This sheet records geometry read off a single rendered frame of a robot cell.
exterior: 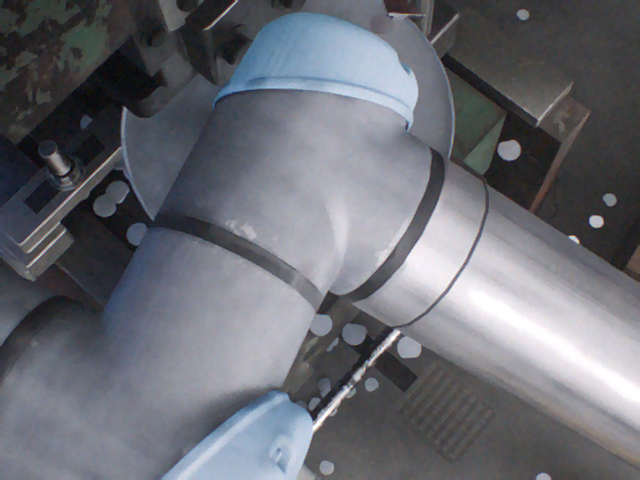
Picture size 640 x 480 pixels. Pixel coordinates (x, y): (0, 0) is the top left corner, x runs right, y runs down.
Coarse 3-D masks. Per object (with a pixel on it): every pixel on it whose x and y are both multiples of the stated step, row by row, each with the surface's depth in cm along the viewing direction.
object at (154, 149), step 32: (320, 0) 86; (352, 0) 86; (416, 32) 84; (416, 64) 83; (192, 96) 83; (448, 96) 82; (128, 128) 83; (160, 128) 83; (192, 128) 82; (416, 128) 81; (448, 128) 81; (128, 160) 82; (160, 160) 82; (160, 192) 81
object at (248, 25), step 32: (160, 0) 60; (192, 0) 61; (224, 0) 64; (256, 0) 66; (288, 0) 68; (192, 32) 65; (224, 32) 65; (256, 32) 69; (192, 64) 71; (224, 64) 68
